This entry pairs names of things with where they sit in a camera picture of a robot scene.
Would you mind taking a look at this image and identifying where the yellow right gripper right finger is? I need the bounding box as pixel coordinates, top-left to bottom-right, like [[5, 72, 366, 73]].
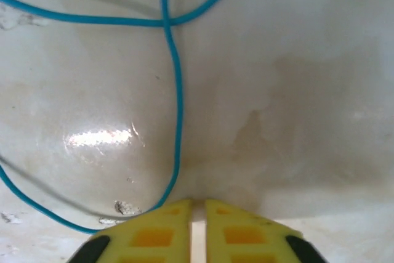
[[204, 198, 324, 263]]

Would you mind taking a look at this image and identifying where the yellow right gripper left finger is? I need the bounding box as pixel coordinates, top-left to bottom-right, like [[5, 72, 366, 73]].
[[69, 198, 194, 263]]

